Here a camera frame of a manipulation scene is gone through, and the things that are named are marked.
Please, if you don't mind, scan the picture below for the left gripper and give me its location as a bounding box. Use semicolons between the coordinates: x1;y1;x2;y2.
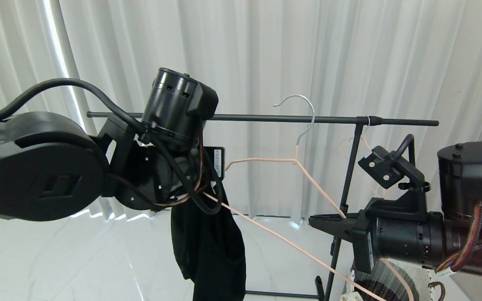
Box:
201;145;226;183

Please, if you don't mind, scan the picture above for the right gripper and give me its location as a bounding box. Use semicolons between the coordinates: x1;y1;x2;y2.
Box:
352;209;444;274

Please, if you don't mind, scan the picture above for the pink clothes hanger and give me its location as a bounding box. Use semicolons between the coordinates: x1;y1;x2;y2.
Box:
203;94;415;301
339;136;386;198

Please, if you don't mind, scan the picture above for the black garment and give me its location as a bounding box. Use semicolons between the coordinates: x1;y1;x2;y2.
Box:
170;184;246;301

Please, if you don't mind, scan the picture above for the white laundry basket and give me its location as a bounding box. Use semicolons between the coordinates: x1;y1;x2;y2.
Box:
341;257;446;301

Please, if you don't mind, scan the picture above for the black clothes rack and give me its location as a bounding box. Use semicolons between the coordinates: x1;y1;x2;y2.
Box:
86;111;439;301

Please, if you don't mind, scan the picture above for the white curtain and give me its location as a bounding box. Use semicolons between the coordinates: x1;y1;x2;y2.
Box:
0;0;482;235

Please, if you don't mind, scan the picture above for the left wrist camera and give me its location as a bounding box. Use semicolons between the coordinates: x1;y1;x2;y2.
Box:
186;81;220;121

